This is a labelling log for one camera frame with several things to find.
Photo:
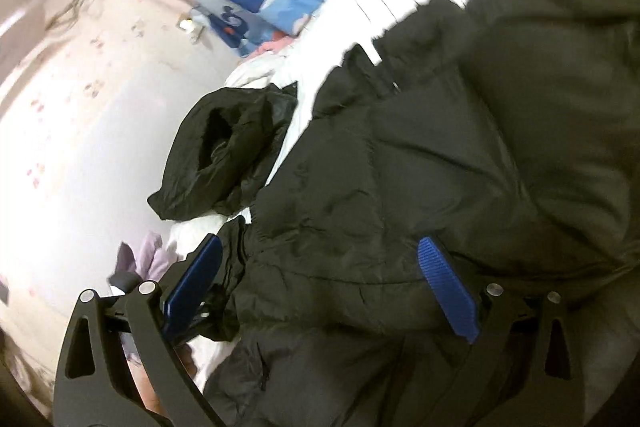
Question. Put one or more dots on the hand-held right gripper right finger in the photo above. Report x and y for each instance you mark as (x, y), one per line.
(450, 289)

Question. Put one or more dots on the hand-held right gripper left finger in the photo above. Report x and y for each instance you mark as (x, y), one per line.
(194, 277)

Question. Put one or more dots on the black puffer jacket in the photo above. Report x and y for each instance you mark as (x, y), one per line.
(425, 157)

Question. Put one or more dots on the purple cloth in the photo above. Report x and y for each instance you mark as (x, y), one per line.
(150, 257)

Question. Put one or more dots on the small shiny object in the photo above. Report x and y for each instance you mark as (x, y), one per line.
(188, 25)

